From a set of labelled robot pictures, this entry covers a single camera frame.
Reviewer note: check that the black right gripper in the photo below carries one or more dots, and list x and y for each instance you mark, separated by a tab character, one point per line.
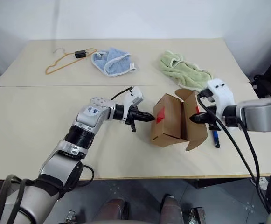
213	126

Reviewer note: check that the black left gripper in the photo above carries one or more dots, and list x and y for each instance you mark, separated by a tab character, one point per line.
131	115

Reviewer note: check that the brown cardboard box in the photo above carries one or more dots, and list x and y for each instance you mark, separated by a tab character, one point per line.
165	130

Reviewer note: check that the blue pen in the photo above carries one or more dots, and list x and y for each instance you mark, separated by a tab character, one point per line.
216	140

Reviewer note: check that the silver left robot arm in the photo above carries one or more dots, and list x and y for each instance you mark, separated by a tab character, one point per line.
88	116

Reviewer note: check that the red tape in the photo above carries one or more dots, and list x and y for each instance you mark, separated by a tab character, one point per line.
160	115

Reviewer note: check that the green towel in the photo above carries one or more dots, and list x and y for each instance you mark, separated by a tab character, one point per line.
186	72

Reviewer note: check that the blue towel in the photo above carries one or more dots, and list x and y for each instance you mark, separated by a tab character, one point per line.
114	64

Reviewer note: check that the black chair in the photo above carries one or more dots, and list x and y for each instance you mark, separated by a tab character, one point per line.
268	86

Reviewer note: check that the black power adapter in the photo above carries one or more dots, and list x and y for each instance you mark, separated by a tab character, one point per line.
80	54

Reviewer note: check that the dark brown rounded shape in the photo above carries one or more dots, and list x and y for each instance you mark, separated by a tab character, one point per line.
115	208
172	208

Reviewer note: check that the metal caster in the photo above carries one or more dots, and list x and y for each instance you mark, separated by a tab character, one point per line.
71	215
197	215

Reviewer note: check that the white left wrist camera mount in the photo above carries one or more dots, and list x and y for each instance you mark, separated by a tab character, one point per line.
135	95

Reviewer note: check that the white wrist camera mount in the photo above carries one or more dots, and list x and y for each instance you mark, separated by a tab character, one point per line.
135	95
221	93

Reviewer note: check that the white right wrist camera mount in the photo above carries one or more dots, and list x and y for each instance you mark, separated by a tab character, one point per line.
221	93

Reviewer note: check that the black table frame bar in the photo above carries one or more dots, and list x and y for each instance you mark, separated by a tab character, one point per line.
219	183

